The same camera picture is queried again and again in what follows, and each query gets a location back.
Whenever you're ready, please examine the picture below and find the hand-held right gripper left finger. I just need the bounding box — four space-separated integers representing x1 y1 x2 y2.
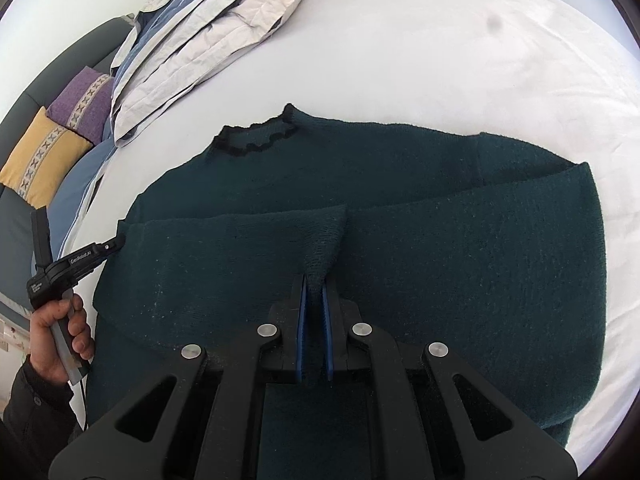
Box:
47 273 308 480

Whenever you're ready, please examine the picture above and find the purple patterned cushion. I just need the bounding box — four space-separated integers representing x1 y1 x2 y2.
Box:
47 66 115 146

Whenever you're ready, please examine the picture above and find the blue pillow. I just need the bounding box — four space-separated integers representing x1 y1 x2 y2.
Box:
47 136 120 262

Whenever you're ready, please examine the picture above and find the dark green sweater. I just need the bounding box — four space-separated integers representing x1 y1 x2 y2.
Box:
85 103 608 480

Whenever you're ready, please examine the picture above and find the black cable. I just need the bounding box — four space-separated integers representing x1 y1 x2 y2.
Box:
74 381 91 432

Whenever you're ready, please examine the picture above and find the yellow patterned cushion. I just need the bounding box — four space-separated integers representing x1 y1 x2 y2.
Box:
0 106 95 210

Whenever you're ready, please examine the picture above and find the bed with white sheet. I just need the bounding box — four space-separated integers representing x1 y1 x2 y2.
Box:
59 0 632 472

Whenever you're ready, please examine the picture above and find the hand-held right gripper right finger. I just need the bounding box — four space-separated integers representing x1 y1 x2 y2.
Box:
321 281 577 480

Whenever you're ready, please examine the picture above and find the person's left hand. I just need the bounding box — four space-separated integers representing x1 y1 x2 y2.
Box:
29 293 97 387

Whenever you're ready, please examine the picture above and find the folded grey blue duvet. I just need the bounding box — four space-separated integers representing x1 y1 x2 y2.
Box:
102 0 307 149

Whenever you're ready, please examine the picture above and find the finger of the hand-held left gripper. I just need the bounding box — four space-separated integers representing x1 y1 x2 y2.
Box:
90 234 127 264

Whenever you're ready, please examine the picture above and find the person's left forearm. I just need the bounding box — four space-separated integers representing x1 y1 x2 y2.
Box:
0 359 90 480

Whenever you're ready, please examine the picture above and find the grey padded headboard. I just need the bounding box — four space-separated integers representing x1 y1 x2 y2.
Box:
0 15 137 313

